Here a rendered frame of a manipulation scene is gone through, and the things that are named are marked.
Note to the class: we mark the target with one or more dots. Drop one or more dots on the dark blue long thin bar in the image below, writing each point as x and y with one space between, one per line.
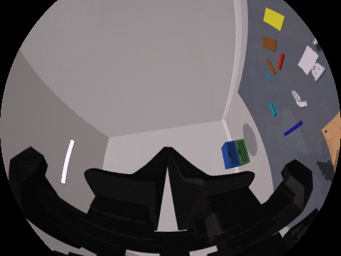
294 127

